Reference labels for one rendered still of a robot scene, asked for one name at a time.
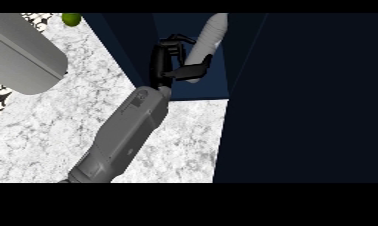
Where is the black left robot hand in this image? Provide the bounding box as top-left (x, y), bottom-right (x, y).
top-left (148, 33), bottom-right (214, 91)

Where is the white water bottle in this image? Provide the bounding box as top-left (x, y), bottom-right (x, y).
top-left (183, 12), bottom-right (230, 84)

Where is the dark blue cabinet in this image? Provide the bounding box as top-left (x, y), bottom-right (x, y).
top-left (80, 12), bottom-right (270, 101)

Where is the dark blue cabinet door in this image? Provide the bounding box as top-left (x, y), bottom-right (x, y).
top-left (211, 12), bottom-right (378, 184)

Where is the green lime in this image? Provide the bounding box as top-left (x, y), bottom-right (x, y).
top-left (61, 12), bottom-right (84, 28)

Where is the pale grey rounded appliance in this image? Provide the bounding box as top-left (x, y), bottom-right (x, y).
top-left (0, 12), bottom-right (69, 96)

